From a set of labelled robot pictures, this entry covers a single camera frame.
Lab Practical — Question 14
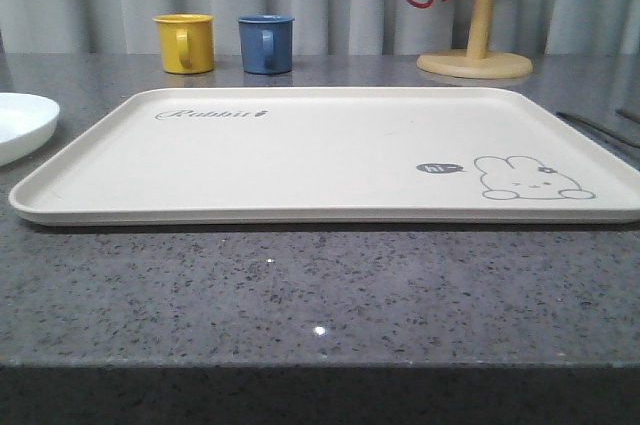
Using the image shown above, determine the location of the beige rabbit serving tray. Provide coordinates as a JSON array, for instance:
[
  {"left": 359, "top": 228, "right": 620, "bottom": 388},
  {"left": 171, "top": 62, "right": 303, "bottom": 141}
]
[{"left": 9, "top": 87, "right": 639, "bottom": 226}]

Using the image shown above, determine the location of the white round plate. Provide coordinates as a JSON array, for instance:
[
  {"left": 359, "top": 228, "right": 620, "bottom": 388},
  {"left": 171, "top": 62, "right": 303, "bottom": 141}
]
[{"left": 1, "top": 92, "right": 60, "bottom": 165}]

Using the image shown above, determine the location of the blue enamel mug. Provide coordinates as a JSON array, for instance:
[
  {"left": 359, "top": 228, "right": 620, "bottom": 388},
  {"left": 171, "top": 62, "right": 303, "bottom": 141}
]
[{"left": 237, "top": 14, "right": 294, "bottom": 75}]

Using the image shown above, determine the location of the wooden mug tree stand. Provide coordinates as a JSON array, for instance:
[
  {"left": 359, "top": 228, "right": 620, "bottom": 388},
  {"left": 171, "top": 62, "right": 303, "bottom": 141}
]
[{"left": 416, "top": 0, "right": 533, "bottom": 79}]

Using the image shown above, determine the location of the yellow enamel mug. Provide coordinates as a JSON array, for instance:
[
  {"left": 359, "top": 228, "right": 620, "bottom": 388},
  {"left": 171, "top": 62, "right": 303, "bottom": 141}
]
[{"left": 153, "top": 13, "right": 215, "bottom": 74}]

